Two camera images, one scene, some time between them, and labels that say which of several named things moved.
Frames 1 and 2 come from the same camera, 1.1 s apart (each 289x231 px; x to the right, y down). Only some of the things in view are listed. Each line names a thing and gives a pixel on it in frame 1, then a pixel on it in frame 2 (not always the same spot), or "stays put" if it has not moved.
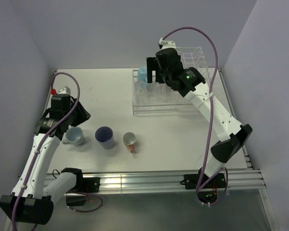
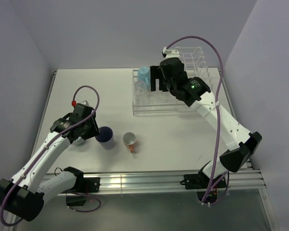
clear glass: [140, 88] stays put
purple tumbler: [104, 135] stays put
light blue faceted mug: [142, 74] stays put
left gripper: [83, 116] to [95, 131]
